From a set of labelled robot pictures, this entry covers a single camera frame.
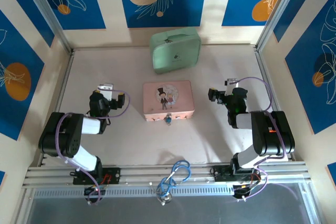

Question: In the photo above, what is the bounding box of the small left controller board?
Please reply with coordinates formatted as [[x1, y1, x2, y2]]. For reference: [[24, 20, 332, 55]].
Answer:
[[83, 185, 107, 196]]

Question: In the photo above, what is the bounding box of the mint green zip case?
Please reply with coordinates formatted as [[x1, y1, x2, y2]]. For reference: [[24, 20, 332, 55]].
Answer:
[[150, 26, 202, 74]]

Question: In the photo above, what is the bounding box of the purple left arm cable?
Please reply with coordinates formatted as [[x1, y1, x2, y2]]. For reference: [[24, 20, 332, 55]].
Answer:
[[55, 89, 131, 206]]

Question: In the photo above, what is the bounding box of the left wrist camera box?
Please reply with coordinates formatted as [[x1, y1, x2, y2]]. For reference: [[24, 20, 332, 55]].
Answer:
[[96, 82, 116, 97]]

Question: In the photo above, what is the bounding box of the aluminium side rail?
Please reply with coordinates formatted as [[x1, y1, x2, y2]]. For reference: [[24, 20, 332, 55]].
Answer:
[[39, 50, 76, 167], [254, 47, 293, 161]]

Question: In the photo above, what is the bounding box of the aluminium corner post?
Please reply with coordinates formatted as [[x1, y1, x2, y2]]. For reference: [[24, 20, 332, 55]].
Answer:
[[256, 0, 308, 51], [20, 0, 74, 55]]

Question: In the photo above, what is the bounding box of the aluminium front rail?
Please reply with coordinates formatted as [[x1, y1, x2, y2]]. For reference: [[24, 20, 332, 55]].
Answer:
[[22, 161, 313, 188]]

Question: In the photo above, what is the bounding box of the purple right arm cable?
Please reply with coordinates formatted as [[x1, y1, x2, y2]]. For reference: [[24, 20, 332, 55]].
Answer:
[[232, 77, 288, 201]]

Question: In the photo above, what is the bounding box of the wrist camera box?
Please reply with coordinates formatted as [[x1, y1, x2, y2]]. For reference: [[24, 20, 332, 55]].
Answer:
[[96, 82, 116, 97], [224, 78, 240, 95]]

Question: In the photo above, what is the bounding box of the small right controller board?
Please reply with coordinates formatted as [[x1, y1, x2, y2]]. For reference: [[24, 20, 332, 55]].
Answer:
[[233, 184, 254, 200]]

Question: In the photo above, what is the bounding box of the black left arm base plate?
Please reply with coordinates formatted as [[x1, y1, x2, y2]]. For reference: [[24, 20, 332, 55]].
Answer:
[[72, 167, 121, 185]]

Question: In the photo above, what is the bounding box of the pink tin box with couple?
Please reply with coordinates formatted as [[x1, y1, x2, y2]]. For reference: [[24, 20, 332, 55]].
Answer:
[[142, 80, 196, 122]]

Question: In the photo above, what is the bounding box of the blue coiled cable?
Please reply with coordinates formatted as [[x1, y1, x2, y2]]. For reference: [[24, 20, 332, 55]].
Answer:
[[156, 159, 192, 199]]

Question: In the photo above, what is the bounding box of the small controller board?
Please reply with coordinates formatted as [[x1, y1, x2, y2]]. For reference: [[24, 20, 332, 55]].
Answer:
[[233, 184, 254, 200], [83, 185, 107, 196]]

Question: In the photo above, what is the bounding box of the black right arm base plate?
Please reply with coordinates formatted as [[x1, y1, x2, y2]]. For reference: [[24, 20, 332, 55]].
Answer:
[[214, 165, 263, 183]]

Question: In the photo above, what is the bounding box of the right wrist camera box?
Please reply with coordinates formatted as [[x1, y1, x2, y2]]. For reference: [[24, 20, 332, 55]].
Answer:
[[224, 78, 240, 95]]

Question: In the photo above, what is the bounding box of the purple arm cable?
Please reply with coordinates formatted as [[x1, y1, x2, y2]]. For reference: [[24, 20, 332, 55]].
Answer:
[[55, 89, 131, 206], [232, 77, 288, 201]]

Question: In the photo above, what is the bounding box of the slotted grey cable duct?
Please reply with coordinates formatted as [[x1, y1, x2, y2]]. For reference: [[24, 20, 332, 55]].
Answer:
[[33, 186, 237, 199]]

